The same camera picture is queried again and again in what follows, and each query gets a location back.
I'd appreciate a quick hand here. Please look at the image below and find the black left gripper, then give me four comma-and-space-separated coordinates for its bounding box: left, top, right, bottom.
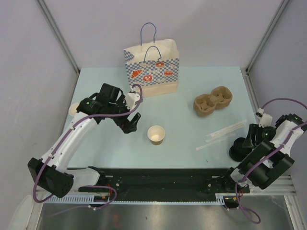
108, 95, 141, 133

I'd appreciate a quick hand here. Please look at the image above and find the single brown paper cup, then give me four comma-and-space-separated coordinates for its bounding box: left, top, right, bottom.
147, 126, 165, 145

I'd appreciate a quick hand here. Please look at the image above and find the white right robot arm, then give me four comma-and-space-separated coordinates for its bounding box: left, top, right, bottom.
221, 114, 307, 192

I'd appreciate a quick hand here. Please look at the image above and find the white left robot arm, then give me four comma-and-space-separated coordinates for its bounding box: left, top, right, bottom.
27, 83, 143, 202

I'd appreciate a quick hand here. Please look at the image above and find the stack of black cup lids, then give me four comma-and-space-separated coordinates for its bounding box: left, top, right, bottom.
229, 138, 252, 162

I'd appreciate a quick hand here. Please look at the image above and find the white wrapped straw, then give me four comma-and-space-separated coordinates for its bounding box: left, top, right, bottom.
195, 134, 236, 151
207, 120, 247, 137
207, 120, 245, 139
205, 131, 235, 143

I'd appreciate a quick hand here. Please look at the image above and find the white wrapped straw back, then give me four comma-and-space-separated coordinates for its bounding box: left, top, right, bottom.
207, 120, 247, 137

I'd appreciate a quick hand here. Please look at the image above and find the white wrapped straw front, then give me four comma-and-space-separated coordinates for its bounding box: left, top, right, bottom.
195, 134, 236, 151

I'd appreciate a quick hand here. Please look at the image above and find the blue checkered paper bag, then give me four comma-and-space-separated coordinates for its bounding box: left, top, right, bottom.
124, 22, 180, 97

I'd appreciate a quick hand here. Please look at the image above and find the stack of brown paper cups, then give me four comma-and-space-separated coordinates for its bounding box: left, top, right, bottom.
68, 103, 79, 117

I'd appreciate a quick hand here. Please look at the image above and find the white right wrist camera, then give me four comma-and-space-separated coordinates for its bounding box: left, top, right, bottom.
256, 108, 272, 127

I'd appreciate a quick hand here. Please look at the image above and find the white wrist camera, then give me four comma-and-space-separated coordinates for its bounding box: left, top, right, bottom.
256, 108, 272, 127
125, 92, 143, 110

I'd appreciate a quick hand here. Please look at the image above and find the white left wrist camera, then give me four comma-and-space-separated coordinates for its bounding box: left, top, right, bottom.
125, 92, 143, 110

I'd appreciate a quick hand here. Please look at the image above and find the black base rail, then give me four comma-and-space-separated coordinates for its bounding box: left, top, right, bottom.
76, 168, 249, 203

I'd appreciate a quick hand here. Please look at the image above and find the aluminium frame rail right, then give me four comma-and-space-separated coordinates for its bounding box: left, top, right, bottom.
242, 67, 307, 230

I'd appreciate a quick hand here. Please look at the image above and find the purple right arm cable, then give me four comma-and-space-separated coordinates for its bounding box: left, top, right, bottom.
235, 97, 307, 225

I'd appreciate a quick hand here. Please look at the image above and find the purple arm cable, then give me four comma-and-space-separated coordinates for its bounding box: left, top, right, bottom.
235, 97, 307, 225
32, 83, 144, 211

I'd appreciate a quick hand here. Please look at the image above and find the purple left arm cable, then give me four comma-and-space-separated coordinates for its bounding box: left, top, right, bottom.
32, 83, 144, 211

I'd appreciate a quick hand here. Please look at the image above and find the aluminium frame post right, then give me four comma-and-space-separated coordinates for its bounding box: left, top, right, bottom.
245, 0, 292, 74

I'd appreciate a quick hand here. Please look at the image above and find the aluminium frame post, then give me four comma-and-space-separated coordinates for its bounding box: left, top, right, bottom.
35, 0, 81, 75
245, 0, 292, 74

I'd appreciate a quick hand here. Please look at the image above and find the aluminium frame post left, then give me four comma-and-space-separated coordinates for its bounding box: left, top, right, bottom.
35, 0, 81, 75

